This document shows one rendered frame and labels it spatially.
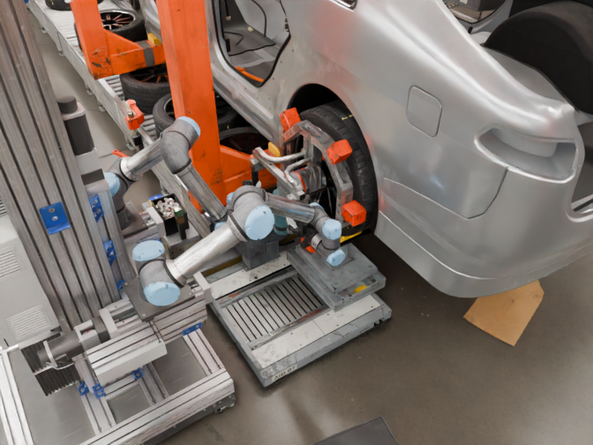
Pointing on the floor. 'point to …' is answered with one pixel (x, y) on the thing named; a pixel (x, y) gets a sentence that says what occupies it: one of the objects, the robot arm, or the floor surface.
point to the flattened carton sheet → (506, 312)
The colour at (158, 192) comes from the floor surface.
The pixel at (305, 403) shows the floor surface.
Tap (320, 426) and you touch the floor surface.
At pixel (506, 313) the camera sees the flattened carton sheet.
